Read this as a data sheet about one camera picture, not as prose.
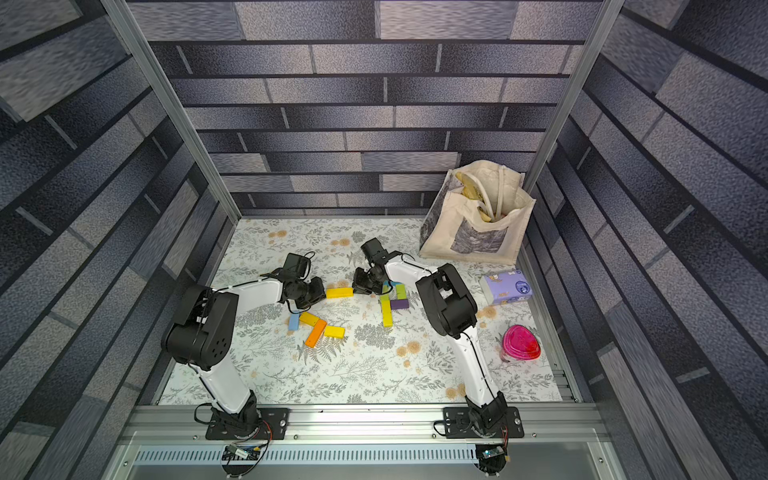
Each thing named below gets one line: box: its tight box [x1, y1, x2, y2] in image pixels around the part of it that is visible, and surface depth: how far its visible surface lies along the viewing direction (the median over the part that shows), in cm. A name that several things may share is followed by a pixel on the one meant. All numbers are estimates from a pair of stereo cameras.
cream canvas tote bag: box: [419, 160, 536, 264], surface depth 97 cm
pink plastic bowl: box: [502, 324, 541, 360], surface depth 79 cm
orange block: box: [305, 319, 327, 348], surface depth 91 cm
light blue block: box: [288, 314, 299, 331], surface depth 92 cm
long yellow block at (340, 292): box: [326, 287, 355, 299], surface depth 100 cm
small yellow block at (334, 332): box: [324, 326, 345, 339], surface depth 92 cm
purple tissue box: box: [479, 270, 533, 305], surface depth 94 cm
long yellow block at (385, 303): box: [380, 294, 393, 328], surface depth 96 cm
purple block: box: [390, 299, 409, 310], surface depth 97 cm
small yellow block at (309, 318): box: [299, 312, 320, 327], surface depth 94 cm
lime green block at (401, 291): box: [395, 284, 407, 300], surface depth 99 cm
